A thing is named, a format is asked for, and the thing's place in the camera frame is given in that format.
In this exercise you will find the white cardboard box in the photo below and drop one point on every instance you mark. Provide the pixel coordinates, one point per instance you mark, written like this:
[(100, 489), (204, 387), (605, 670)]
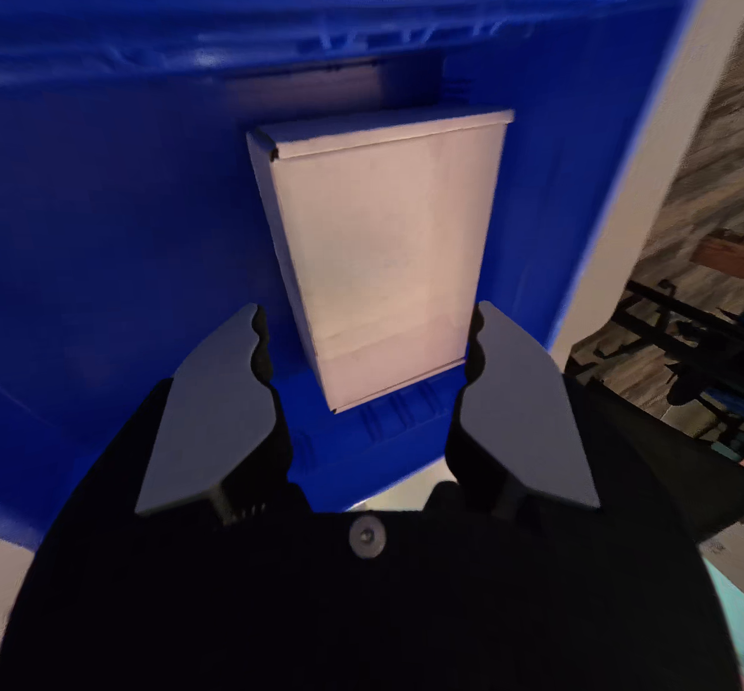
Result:
[(383, 249)]

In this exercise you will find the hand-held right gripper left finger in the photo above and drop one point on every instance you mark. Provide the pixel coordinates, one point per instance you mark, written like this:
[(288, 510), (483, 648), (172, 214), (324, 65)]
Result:
[(215, 412)]

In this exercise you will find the black chair base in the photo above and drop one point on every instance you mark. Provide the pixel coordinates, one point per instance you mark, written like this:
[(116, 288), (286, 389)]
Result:
[(685, 342)]

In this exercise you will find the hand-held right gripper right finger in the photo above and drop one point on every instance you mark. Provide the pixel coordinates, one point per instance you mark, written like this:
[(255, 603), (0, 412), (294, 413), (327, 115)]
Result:
[(522, 412)]

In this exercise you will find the blue plastic bin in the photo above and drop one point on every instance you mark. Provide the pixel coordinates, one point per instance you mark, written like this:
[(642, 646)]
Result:
[(144, 209)]

